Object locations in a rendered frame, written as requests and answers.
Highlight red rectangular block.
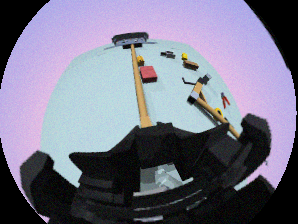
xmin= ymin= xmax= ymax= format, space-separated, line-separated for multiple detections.
xmin=140 ymin=65 xmax=157 ymax=81

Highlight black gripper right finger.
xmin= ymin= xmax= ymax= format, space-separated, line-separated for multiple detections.
xmin=173 ymin=123 xmax=230 ymax=181

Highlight tan rectangular block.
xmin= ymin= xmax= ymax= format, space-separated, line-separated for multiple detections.
xmin=182 ymin=60 xmax=198 ymax=69

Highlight red-handled pliers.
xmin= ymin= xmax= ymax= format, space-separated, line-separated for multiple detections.
xmin=221 ymin=92 xmax=230 ymax=108

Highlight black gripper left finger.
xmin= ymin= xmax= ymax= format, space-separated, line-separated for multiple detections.
xmin=68 ymin=125 xmax=141 ymax=193

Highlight yellow rectangular block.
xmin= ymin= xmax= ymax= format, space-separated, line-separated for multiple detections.
xmin=181 ymin=53 xmax=188 ymax=60

